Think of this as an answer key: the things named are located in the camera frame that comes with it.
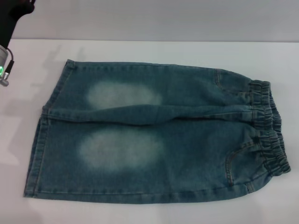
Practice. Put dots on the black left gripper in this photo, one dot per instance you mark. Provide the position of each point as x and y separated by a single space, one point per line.
11 16

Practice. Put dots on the blue denim shorts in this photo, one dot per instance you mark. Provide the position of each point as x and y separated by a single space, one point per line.
163 140

